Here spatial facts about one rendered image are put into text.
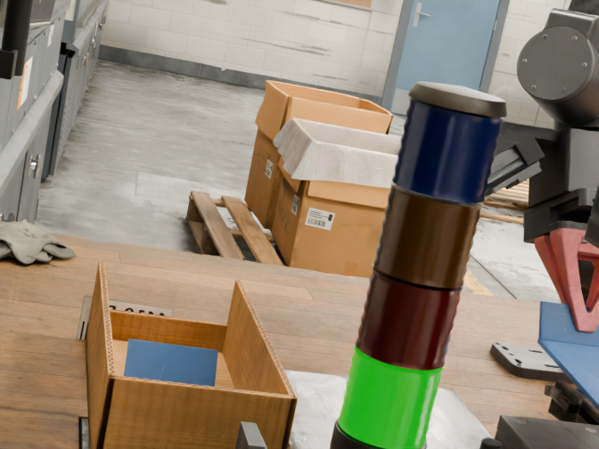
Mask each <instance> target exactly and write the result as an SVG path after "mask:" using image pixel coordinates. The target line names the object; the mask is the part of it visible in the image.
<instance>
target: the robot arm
mask: <svg viewBox="0 0 599 449"><path fill-rule="evenodd" d="M517 77H518V79H519V82H520V84H521V86H522V87H523V89H524V90H525V91H526V92H527V93H528V94H529V95H530V96H531V97H532V98H533V99H534V100H535V101H536V102H537V104H538V105H539V106H540V107H541V108H542V109H543V110H544V111H545V112H546V113H547V114H548V115H549V116H550V117H551V118H553V119H554V130H551V129H545V128H540V127H530V126H524V125H519V124H514V123H508V122H503V123H502V124H501V134H500V136H499V137H498V138H497V148H496V150H495V160H494V162H493V163H492V165H491V174H490V176H489V178H488V188H487V190H486V191H485V198H486V197H488V196H489V195H491V194H493V193H495V192H498V191H499V190H501V189H503V188H504V187H505V188H506V190H508V189H510V188H512V187H514V186H515V185H517V184H520V183H522V182H524V181H526V180H527V179H529V200H528V208H532V209H530V210H528V211H526V212H524V216H523V228H524V232H523V242H526V243H531V244H535V249H536V251H537V253H538V255H539V257H540V259H541V261H542V263H543V265H544V267H545V269H546V271H547V273H548V275H549V277H550V279H551V281H552V283H553V285H554V287H555V289H556V291H557V293H558V295H559V298H560V300H561V302H562V304H568V305H569V308H570V312H571V315H572V318H573V322H574V324H575V327H576V330H577V331H581V332H588V333H593V332H595V330H596V328H597V326H598V324H599V248H597V247H596V246H594V245H592V244H591V243H589V242H587V241H585V240H584V238H585V234H586V230H587V224H588V221H589V217H590V216H591V210H592V207H593V204H594V200H595V194H596V191H597V187H598V184H599V0H571V1H570V6H569V8H568V10H564V9H560V8H555V7H554V8H553V9H552V10H551V12H550V13H549V15H548V18H547V21H546V24H545V27H544V29H543V30H542V31H540V32H538V33H537V34H536V35H535V36H533V37H532V38H531V39H530V40H529V41H528V42H527V43H526V44H525V46H523V48H522V49H521V52H520V55H519V57H518V61H517ZM585 306H587V307H590V310H589V312H587V311H586V308H585ZM490 354H492V355H493V356H494V357H495V358H496V359H497V360H498V362H500V363H501V364H502V365H503V366H504V368H505V369H506V370H507V371H508V372H509V373H511V374H512V375H514V376H516V377H520V378H526V379H534V380H547V381H555V382H556V381H557V380H563V381H564V382H566V383H570V384H574V383H573V382H572V381H571V380H570V378H569V377H568V376H567V375H566V374H565V373H564V372H563V371H562V369H561V368H560V367H559V366H558V365H557V364H556V363H555V362H554V360H553V359H552V358H551V357H550V356H549V355H548V354H547V352H546V351H545V350H544V349H543V348H542V347H530V346H523V345H516V344H509V343H502V342H493V343H492V346H491V349H490Z"/></svg>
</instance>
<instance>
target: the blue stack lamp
mask: <svg viewBox="0 0 599 449"><path fill-rule="evenodd" d="M409 101H410V105H409V107H408V109H407V111H406V122H405V124H404V133H403V134H402V136H401V138H400V148H399V150H398V160H397V162H396V164H395V166H394V170H395V174H394V176H393V177H392V179H391V181H392V182H393V183H394V184H397V185H399V186H401V187H403V188H406V189H408V190H410V191H413V192H419V193H421V194H425V195H429V196H432V197H436V198H441V199H445V200H454V201H461V202H471V203H479V202H483V201H484V200H485V191H486V190H487V188H488V178H489V176H490V174H491V165H492V163H493V162H494V160H495V150H496V148H497V138H498V137H499V136H500V134H501V124H502V123H503V121H504V119H505V118H498V117H490V116H483V115H478V114H472V113H468V112H463V111H459V110H451V109H448V108H444V107H440V106H437V105H433V104H429V103H427V102H421V101H418V100H416V99H414V98H412V97H410V98H409Z"/></svg>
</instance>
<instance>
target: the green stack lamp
mask: <svg viewBox="0 0 599 449"><path fill-rule="evenodd" d="M354 348H355V353H354V354H353V355H352V358H351V363H352V364H351V366H350V368H349V378H348V380H347V382H346V390H345V392H344V395H343V403H342V405H341V415H340V417H339V419H338V423H339V425H340V427H341V428H342V429H343V430H344V431H345V432H346V433H347V434H349V435H350V436H352V437H354V438H355V439H357V440H360V441H362V442H364V443H367V444H369V445H374V446H378V447H381V448H386V449H417V448H420V447H422V446H423V445H424V444H425V443H426V435H427V433H428V431H429V422H430V421H431V418H432V409H433V408H434V405H435V397H436V395H437V394H438V385H439V383H440V381H441V373H442V371H443V369H444V366H443V367H441V368H439V369H437V370H430V371H421V370H412V369H406V368H401V367H397V366H394V365H390V364H387V363H383V362H380V361H378V360H375V359H373V358H372V357H370V356H368V355H365V354H364V353H362V352H361V351H360V350H359V349H358V348H357V347H356V344H355V346H354Z"/></svg>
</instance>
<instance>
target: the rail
mask: <svg viewBox="0 0 599 449"><path fill-rule="evenodd" d="M580 408H582V409H583V410H584V411H583V412H586V413H587V415H590V417H591V418H593V419H594V420H595V421H596V422H597V423H598V424H599V407H598V406H597V405H596V404H595V403H594V402H593V401H591V400H590V399H589V398H582V401H581V405H580ZM580 408H579V411H578V417H577V420H576V423H583V424H590V423H591V420H590V419H589V418H590V417H589V416H586V418H587V419H586V420H585V419H584V418H585V417H584V415H583V416H582V414H583V413H582V414H580V415H581V416H582V417H581V416H580V415H579V413H580V412H582V410H580ZM588 417H589V418H588ZM588 419H589V420H588ZM593 419H592V420H593ZM587 421H589V422H590V423H588V422H587Z"/></svg>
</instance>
